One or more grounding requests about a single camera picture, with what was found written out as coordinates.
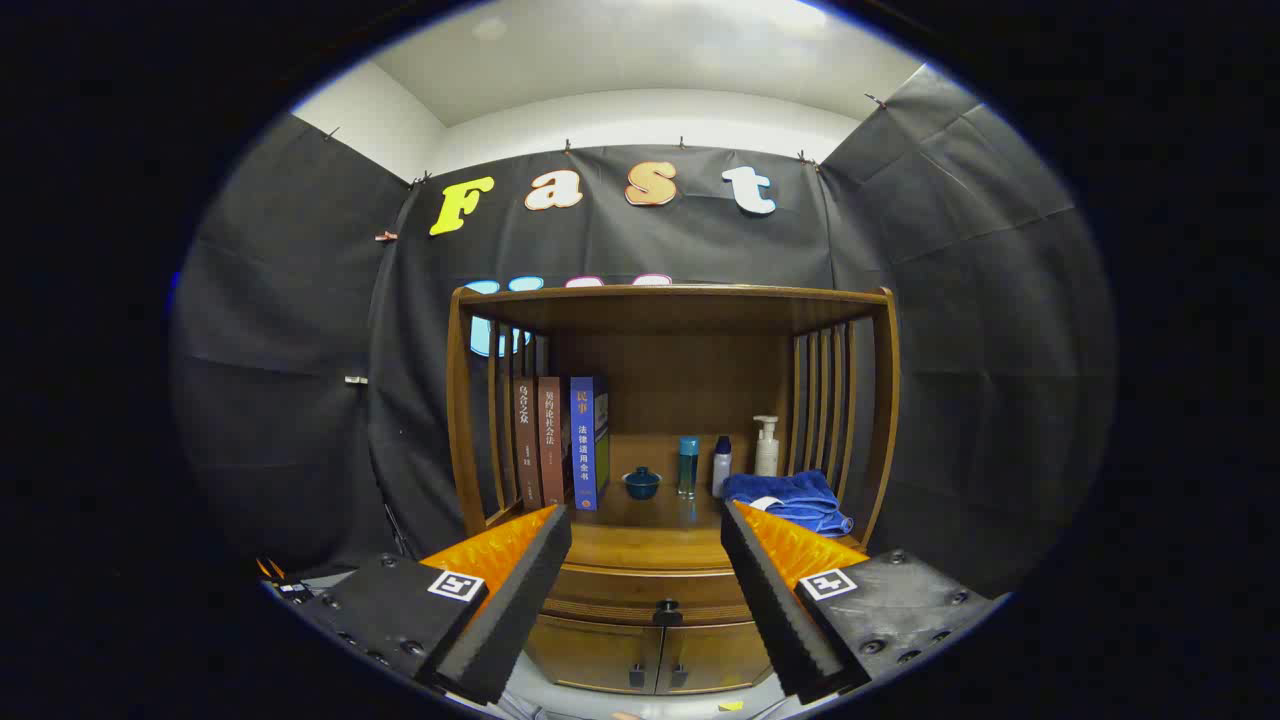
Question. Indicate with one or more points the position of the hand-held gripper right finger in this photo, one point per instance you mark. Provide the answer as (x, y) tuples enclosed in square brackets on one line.
[(770, 610)]

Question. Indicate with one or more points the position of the blue towel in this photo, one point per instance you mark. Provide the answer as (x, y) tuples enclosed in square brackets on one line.
[(790, 500)]

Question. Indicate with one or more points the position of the white pump bottle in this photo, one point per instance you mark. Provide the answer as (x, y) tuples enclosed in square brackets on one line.
[(767, 455)]

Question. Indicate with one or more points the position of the blue book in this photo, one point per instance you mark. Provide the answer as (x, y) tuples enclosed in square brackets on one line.
[(585, 450)]

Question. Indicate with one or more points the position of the wooden cabinet door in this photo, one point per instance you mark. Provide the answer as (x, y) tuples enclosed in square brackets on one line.
[(715, 655), (590, 655)]

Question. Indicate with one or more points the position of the dark brown book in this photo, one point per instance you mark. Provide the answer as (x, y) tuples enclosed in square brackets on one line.
[(526, 450)]

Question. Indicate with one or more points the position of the wooden drawer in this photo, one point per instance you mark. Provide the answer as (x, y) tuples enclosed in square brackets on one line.
[(640, 585)]

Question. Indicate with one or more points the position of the blue lidded teacup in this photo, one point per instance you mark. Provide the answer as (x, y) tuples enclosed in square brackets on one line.
[(641, 485)]

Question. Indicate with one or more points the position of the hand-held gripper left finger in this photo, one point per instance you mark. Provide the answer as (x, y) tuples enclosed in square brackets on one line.
[(520, 600)]

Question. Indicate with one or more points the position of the wooden countertop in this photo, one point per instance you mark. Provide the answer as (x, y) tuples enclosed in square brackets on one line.
[(650, 540)]

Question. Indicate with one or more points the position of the white bottle blue cap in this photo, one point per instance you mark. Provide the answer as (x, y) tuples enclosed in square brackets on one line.
[(721, 472)]

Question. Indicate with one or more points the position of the reddish brown book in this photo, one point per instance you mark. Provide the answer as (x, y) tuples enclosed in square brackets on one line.
[(552, 445)]

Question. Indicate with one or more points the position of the wooden cabinet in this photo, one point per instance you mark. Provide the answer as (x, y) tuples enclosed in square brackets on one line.
[(660, 400)]

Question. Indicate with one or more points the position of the teal glass bottle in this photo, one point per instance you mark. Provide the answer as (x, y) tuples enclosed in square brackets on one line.
[(688, 470)]

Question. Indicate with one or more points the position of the black backdrop cloth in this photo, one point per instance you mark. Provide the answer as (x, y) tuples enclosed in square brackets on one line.
[(300, 350)]

